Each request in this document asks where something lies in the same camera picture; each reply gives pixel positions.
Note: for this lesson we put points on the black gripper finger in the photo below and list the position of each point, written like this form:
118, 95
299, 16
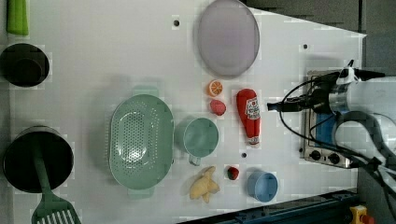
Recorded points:
284, 107

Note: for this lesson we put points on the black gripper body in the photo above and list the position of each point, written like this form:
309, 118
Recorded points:
317, 97

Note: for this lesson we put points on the red ketchup bottle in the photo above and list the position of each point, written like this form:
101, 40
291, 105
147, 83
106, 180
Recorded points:
250, 115

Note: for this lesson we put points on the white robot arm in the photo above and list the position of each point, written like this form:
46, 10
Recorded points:
354, 118

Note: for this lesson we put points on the green strainer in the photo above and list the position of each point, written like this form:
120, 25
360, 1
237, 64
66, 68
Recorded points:
141, 142

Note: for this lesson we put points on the orange slice toy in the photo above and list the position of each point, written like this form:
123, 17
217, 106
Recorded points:
214, 88

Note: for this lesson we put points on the blue bowl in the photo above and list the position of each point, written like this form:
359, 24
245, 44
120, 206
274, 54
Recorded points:
262, 186

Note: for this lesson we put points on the small red strawberry toy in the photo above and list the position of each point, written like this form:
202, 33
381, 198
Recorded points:
232, 173

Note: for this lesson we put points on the green mug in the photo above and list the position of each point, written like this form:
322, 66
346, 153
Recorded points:
200, 138

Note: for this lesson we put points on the grey round plate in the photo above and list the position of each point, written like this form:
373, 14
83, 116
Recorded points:
228, 37

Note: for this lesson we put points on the yellow banana toy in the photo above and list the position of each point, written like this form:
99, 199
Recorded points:
204, 186

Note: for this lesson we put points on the green slotted spatula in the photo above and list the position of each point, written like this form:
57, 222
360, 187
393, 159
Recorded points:
51, 209

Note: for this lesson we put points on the small black cylinder container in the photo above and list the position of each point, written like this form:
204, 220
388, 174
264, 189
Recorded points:
24, 65

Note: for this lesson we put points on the large black utensil holder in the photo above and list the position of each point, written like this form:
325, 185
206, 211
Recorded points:
19, 166

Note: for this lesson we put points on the green bottle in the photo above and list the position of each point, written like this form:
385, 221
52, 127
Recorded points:
17, 17

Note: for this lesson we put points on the blue metal frame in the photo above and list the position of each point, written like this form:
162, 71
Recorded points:
329, 208

